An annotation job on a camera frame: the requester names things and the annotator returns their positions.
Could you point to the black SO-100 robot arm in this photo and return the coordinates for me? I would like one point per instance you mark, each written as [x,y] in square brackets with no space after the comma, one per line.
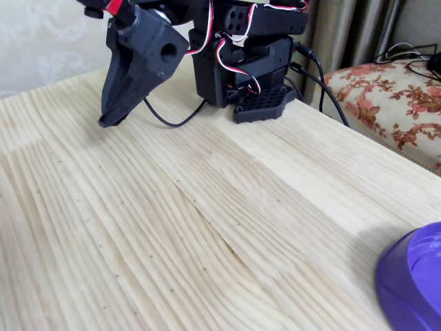
[213,76]

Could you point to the purple plastic bowl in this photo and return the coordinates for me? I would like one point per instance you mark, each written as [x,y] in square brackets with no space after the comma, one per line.
[410,279]

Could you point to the beige curtain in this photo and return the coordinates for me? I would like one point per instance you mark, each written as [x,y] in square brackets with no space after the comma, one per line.
[344,31]

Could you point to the floral upholstered sofa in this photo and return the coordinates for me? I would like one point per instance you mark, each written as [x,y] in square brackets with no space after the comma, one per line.
[389,103]

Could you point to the black camera with red tape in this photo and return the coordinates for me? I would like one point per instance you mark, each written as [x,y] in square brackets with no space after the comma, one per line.
[113,7]

